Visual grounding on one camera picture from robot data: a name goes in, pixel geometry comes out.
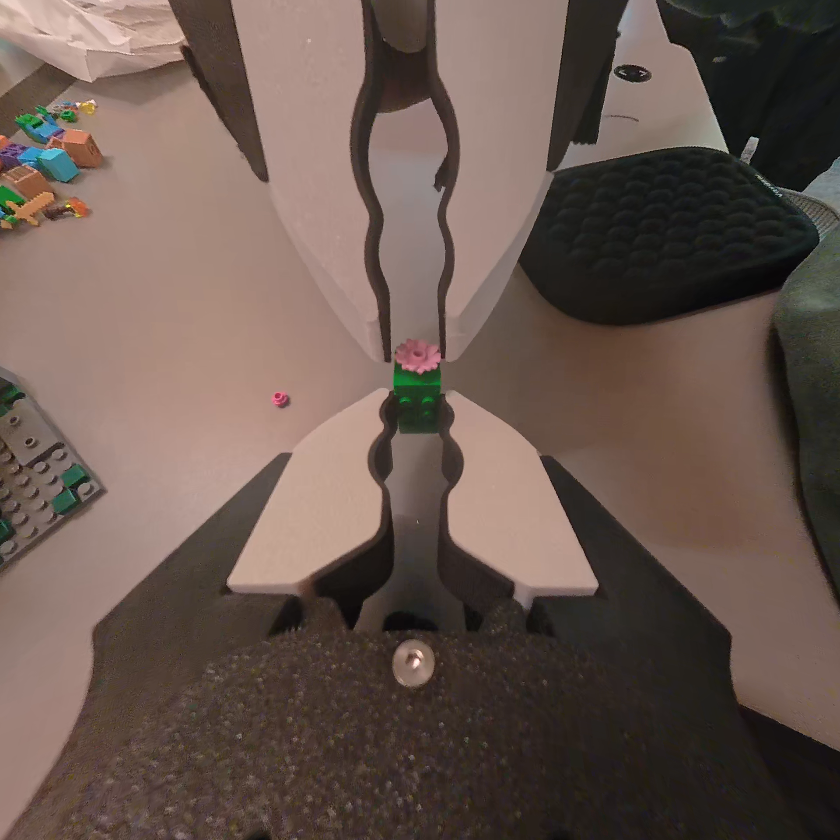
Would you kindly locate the black mesh cushion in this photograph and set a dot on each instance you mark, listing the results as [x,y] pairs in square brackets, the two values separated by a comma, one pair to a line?
[656,229]

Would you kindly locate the grey desk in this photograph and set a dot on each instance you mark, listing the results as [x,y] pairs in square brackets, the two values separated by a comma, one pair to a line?
[197,328]

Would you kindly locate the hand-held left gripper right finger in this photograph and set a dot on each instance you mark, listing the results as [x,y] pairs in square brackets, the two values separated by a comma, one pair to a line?
[512,518]

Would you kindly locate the green studded toy brick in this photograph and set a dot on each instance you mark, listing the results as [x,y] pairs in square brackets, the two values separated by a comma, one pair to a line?
[420,420]

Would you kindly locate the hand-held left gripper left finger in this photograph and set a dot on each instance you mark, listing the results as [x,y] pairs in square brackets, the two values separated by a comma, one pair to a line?
[315,518]

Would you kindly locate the pile of colourful toy pieces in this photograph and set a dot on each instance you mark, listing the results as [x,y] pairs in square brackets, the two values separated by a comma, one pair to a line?
[59,157]

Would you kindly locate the green square tile with stud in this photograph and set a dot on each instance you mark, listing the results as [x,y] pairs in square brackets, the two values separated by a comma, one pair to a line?
[430,384]

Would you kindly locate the pink toy flower piece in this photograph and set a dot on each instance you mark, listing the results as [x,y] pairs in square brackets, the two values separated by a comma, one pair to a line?
[417,354]

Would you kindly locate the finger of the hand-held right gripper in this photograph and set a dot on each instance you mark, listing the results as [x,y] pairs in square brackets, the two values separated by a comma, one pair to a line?
[308,131]
[499,131]

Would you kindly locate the white crumpled paper bag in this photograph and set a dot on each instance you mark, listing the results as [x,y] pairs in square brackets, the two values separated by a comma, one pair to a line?
[79,33]

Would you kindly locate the person's green sweatshirt torso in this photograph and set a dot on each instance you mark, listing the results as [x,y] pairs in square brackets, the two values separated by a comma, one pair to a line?
[814,394]

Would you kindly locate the toy brick building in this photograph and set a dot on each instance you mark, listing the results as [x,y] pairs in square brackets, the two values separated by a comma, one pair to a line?
[39,472]

